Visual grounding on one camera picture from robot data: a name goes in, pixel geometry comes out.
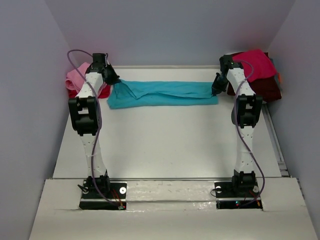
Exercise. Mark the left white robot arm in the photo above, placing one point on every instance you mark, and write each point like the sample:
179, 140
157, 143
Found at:
86, 120

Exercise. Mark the red folded t shirt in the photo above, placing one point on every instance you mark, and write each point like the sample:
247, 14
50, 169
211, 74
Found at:
102, 94

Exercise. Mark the turquoise t shirt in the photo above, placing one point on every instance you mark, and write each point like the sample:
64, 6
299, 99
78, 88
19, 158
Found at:
131, 94

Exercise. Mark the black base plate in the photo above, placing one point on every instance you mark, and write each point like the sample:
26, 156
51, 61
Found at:
229, 199
90, 199

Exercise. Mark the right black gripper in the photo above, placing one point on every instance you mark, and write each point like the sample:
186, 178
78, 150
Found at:
218, 85

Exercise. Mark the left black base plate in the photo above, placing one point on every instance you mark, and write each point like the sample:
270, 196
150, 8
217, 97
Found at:
90, 199

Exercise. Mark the dark red t shirt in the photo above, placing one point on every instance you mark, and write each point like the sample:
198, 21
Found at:
256, 85

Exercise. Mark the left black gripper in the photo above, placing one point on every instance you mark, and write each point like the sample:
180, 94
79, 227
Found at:
113, 77

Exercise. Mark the pink folded t shirt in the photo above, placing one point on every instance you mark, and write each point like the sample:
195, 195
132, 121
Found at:
74, 79

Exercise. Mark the magenta t shirt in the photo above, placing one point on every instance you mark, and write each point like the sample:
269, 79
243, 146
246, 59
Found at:
256, 65

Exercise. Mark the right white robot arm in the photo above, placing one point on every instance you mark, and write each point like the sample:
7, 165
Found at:
244, 116

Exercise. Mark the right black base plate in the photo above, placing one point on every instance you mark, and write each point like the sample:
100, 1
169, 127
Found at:
229, 199

